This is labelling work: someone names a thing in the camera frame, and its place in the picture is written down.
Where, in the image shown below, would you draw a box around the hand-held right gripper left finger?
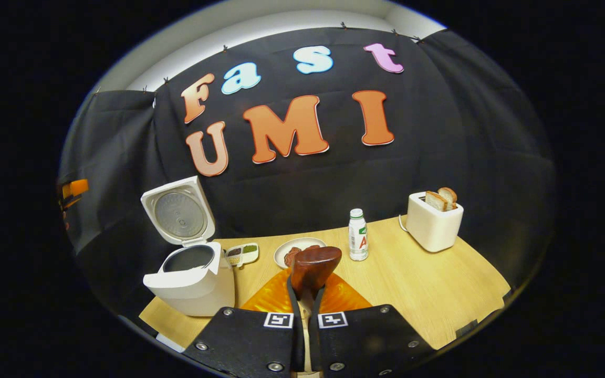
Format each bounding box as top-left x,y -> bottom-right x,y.
182,268 -> 306,378

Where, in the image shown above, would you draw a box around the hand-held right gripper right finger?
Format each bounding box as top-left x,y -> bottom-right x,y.
308,270 -> 434,378

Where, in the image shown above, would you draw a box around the white rice cooker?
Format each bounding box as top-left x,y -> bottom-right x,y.
141,176 -> 236,317

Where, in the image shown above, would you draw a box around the brown wooden spoon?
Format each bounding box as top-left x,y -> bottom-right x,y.
291,246 -> 342,376

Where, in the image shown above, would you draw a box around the white divided sauce dish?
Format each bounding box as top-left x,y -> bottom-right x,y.
225,243 -> 259,267

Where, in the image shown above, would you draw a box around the white round plate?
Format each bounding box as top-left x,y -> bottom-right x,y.
274,237 -> 327,269

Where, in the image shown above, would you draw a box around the black table edge pad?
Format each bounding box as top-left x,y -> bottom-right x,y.
455,319 -> 479,339

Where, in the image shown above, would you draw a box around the white drink bottle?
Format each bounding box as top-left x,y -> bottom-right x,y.
348,208 -> 369,261

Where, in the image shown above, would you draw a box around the white toaster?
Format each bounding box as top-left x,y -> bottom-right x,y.
399,192 -> 464,253

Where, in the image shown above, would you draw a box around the toasted bread slice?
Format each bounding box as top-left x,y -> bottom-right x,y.
437,187 -> 458,209
425,191 -> 449,212

